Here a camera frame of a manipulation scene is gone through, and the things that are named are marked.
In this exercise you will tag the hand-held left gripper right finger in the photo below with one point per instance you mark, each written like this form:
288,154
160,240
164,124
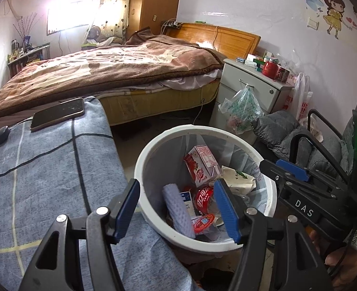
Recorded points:
227,209

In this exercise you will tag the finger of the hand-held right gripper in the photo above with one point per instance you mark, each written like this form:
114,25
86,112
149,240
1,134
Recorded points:
269,172
293,169

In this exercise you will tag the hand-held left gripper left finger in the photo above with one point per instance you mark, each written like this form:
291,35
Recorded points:
126,209

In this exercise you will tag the red cola can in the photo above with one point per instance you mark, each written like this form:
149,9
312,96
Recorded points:
204,198

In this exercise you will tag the red lidded jelly cup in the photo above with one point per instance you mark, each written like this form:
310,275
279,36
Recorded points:
202,222

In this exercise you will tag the beige paper bag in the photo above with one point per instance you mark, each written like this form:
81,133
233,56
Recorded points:
237,180

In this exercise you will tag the pink strawberry milk carton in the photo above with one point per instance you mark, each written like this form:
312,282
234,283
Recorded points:
201,165

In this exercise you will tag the white trash bin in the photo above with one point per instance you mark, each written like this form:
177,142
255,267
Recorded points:
154,151

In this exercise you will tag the person's right hand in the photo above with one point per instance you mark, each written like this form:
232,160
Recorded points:
333,259

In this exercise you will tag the grey padded jacket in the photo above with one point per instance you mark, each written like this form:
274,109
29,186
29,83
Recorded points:
281,127

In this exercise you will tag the clear green printed plastic bag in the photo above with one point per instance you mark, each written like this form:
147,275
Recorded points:
242,109

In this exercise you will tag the white red plastic bag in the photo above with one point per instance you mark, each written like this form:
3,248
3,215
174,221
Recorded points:
302,97

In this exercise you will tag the white nightstand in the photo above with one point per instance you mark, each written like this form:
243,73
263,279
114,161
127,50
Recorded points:
257,78

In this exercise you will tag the red tin on cabinet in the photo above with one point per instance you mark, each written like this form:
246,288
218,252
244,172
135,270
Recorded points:
269,69

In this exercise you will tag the yellow mattress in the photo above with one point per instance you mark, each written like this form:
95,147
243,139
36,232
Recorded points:
154,103

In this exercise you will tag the stack of medicine boxes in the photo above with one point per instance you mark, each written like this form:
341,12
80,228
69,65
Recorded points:
254,62

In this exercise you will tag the smartphone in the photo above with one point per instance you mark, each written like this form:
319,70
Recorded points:
57,113

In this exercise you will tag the wooden headboard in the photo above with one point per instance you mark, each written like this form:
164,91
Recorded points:
227,39

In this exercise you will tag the bed with brown blanket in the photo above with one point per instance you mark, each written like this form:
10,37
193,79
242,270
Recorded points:
90,66

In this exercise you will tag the power strip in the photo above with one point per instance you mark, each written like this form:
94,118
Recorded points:
172,23

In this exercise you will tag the brown stuffed toy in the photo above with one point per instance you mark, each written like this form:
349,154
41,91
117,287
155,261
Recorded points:
95,32

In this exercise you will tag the bright window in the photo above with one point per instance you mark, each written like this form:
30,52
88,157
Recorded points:
72,15

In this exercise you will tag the wooden wardrobe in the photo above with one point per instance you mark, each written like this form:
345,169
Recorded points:
157,3

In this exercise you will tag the patterned curtain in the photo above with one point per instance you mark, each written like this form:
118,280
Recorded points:
114,6

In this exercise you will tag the dried branches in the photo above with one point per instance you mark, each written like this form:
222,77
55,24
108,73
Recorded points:
25,27

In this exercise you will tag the white light switch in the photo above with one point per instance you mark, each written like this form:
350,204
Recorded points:
313,24

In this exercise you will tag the cartoon children wall sticker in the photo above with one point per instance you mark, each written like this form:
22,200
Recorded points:
333,9

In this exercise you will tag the cluttered wall shelf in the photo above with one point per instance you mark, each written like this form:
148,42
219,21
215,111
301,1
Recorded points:
26,59

